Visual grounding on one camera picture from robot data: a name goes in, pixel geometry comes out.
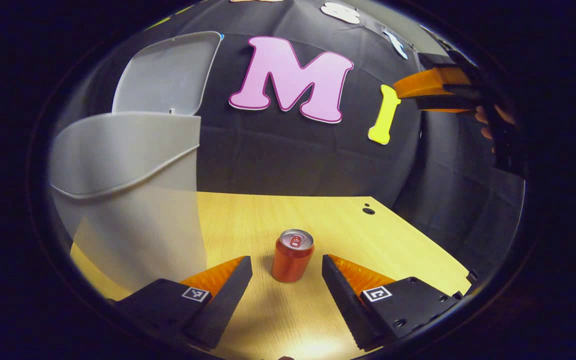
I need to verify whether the red pop can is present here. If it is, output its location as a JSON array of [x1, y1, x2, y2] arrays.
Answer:
[[271, 229, 315, 284]]

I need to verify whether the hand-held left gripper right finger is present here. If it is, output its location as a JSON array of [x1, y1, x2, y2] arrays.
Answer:
[[321, 254, 461, 352]]

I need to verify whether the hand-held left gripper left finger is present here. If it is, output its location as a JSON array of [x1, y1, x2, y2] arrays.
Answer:
[[113, 256, 254, 350]]

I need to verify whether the white desktop garbage bin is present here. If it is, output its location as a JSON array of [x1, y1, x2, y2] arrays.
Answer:
[[48, 31, 223, 293]]

